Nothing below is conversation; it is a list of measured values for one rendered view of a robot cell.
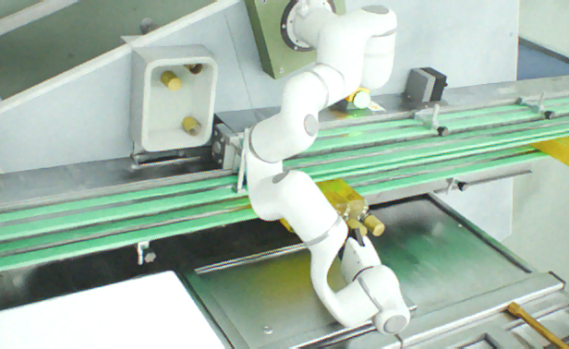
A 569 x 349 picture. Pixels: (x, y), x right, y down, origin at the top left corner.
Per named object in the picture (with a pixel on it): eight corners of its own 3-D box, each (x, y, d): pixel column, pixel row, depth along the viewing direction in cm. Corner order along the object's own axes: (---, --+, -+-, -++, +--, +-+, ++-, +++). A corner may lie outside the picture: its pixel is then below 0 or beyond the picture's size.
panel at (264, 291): (-24, 323, 133) (15, 456, 109) (-25, 312, 132) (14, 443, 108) (333, 236, 180) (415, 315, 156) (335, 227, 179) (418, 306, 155)
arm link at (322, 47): (294, 102, 134) (295, 26, 125) (364, 66, 149) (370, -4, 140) (329, 117, 129) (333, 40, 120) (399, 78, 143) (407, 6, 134)
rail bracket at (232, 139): (220, 177, 161) (244, 203, 152) (227, 115, 153) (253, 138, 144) (231, 175, 162) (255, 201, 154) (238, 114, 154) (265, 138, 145)
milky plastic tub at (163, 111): (128, 137, 157) (142, 153, 151) (132, 47, 146) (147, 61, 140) (195, 129, 166) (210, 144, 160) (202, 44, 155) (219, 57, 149)
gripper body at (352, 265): (381, 301, 143) (361, 269, 152) (392, 263, 138) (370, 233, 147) (349, 304, 141) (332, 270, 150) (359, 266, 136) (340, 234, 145)
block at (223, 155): (208, 158, 165) (220, 171, 160) (211, 124, 160) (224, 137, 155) (221, 156, 167) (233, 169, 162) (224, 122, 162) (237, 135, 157)
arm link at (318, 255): (334, 206, 127) (393, 284, 133) (281, 245, 128) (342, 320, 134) (342, 221, 119) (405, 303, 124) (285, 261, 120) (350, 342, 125)
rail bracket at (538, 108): (513, 103, 212) (547, 120, 203) (520, 81, 208) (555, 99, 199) (521, 102, 214) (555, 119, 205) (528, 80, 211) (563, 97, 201)
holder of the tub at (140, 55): (127, 155, 160) (139, 170, 154) (132, 47, 147) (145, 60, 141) (192, 147, 169) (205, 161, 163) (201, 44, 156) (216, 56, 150)
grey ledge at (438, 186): (296, 200, 194) (317, 221, 186) (300, 174, 190) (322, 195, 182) (509, 159, 244) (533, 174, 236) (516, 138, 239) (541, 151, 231)
